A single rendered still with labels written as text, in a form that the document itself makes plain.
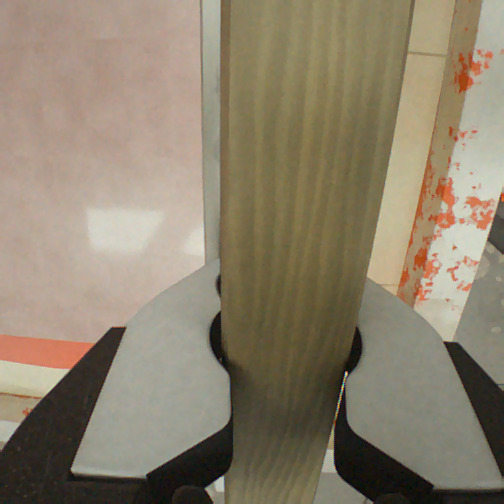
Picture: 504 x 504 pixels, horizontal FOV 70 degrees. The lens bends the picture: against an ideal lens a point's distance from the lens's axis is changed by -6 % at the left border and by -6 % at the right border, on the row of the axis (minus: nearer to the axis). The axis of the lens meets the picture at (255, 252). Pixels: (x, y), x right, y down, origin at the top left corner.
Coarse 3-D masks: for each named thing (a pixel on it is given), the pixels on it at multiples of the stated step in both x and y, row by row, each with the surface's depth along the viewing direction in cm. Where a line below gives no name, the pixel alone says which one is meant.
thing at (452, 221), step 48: (480, 0) 17; (480, 48) 18; (480, 96) 20; (432, 144) 24; (480, 144) 21; (432, 192) 24; (480, 192) 22; (432, 240) 24; (480, 240) 24; (432, 288) 25; (0, 432) 36
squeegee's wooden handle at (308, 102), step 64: (256, 0) 5; (320, 0) 5; (384, 0) 5; (256, 64) 5; (320, 64) 5; (384, 64) 5; (256, 128) 6; (320, 128) 6; (384, 128) 6; (256, 192) 6; (320, 192) 6; (256, 256) 7; (320, 256) 7; (256, 320) 8; (320, 320) 8; (256, 384) 9; (320, 384) 8; (256, 448) 10; (320, 448) 10
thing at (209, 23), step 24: (216, 0) 10; (216, 24) 11; (216, 48) 11; (216, 72) 11; (216, 96) 12; (216, 120) 12; (216, 144) 12; (216, 168) 13; (216, 192) 13; (216, 216) 14; (216, 240) 14
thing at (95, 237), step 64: (0, 192) 27; (64, 192) 27; (128, 192) 27; (192, 192) 27; (0, 256) 30; (64, 256) 29; (128, 256) 29; (192, 256) 29; (0, 320) 33; (64, 320) 33
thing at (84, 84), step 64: (0, 0) 21; (64, 0) 21; (128, 0) 21; (192, 0) 21; (0, 64) 23; (64, 64) 23; (128, 64) 23; (192, 64) 23; (0, 128) 25; (64, 128) 25; (128, 128) 25; (192, 128) 25
